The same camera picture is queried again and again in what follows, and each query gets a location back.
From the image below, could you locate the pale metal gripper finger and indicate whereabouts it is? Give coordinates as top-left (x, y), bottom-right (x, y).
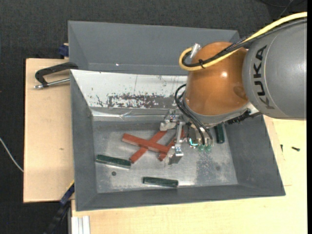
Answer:
top-left (159, 109), bottom-right (181, 132)
top-left (167, 146), bottom-right (184, 166)

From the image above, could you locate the dark green flat block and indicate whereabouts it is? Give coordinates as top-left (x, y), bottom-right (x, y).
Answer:
top-left (95, 154), bottom-right (132, 169)
top-left (142, 176), bottom-right (179, 188)
top-left (214, 125), bottom-right (225, 144)

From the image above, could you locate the red-brown flat block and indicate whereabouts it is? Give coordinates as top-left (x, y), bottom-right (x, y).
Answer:
top-left (121, 133), bottom-right (171, 155)
top-left (129, 131), bottom-right (169, 164)

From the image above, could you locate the grey metal bin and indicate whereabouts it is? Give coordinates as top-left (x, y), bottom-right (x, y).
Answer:
top-left (67, 20), bottom-right (286, 212)

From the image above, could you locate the pale cardboard board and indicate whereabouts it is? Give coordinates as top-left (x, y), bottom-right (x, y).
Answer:
top-left (23, 58), bottom-right (75, 203)

